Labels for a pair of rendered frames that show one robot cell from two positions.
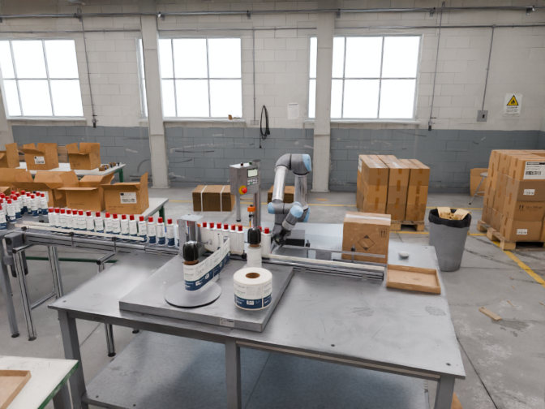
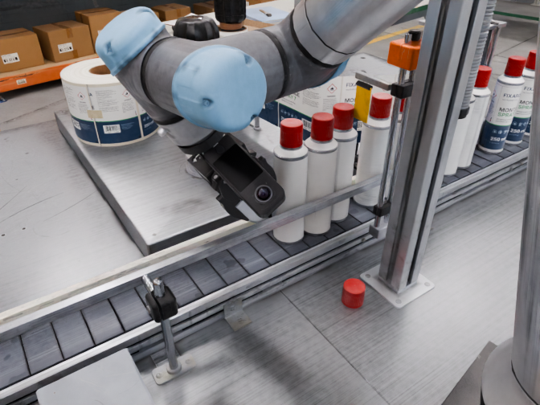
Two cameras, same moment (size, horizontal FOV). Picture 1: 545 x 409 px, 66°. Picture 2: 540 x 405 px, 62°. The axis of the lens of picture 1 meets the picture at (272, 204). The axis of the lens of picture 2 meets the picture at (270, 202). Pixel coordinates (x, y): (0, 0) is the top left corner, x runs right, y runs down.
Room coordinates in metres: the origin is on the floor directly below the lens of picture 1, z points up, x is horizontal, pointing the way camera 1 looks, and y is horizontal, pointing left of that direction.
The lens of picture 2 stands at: (2.93, -0.44, 1.35)
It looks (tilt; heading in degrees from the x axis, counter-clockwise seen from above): 34 degrees down; 130
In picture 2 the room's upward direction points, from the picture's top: straight up
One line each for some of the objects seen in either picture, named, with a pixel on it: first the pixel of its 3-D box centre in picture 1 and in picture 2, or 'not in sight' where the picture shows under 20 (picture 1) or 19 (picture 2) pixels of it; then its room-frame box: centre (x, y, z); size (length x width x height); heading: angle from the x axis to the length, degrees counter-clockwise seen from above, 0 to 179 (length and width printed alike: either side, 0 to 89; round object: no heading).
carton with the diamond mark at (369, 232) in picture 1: (366, 236); not in sight; (2.68, -0.64, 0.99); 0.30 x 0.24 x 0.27; 74
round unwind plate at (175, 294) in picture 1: (193, 292); not in sight; (2.06, 0.44, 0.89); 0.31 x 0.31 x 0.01
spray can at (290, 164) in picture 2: (267, 242); (289, 183); (2.57, 0.04, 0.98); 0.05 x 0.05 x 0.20
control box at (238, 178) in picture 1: (244, 178); not in sight; (2.70, 0.19, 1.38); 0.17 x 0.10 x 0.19; 129
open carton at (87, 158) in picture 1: (83, 156); not in sight; (6.15, 2.82, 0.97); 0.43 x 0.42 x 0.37; 171
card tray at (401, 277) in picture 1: (412, 277); not in sight; (2.32, -0.85, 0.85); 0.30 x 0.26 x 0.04; 74
